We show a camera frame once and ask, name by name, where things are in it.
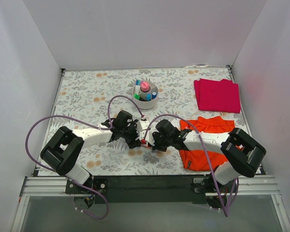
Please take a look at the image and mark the black highlighter green cap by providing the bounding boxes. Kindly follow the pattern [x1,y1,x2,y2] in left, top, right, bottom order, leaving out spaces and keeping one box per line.
[133,94,145,102]

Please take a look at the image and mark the black highlighter blue cap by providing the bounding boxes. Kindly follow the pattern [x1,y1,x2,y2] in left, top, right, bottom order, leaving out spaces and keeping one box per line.
[146,94,151,101]

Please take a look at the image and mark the white round desk organizer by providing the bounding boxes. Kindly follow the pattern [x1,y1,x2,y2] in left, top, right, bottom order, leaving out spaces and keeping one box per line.
[131,81,159,109]

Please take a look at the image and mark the white marker teal cap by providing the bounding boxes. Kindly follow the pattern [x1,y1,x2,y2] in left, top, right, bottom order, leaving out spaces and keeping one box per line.
[134,85,141,95]

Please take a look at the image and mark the blue capped small jar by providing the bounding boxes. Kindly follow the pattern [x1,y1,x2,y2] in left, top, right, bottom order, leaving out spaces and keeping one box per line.
[151,92,157,100]

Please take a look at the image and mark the pink capped glue bottle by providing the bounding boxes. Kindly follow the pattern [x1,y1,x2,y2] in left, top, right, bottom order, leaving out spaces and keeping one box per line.
[140,82,151,94]

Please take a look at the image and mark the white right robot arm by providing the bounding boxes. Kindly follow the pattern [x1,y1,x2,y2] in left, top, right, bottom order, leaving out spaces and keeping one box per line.
[152,116,266,192]

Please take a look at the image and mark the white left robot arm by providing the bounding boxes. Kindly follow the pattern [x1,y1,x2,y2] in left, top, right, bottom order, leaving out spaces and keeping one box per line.
[40,110,141,193]

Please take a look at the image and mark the orange folded shorts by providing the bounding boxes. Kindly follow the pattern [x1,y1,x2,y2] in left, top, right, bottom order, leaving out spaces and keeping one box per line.
[179,116,235,172]

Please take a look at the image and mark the magenta folded cloth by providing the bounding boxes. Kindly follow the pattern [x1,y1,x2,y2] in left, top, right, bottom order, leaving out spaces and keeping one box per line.
[194,78,241,114]

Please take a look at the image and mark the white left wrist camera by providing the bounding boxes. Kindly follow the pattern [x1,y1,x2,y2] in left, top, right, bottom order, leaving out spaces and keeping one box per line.
[136,120,149,133]

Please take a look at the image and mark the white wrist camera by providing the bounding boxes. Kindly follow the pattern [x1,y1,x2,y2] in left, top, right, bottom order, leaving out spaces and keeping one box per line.
[139,130,155,147]
[136,120,149,133]

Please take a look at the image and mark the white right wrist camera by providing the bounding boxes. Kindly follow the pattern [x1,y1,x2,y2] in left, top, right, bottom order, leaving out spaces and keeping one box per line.
[139,130,155,147]

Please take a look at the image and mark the aluminium frame rail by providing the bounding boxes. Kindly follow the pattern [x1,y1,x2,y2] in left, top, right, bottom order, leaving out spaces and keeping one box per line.
[12,175,290,232]

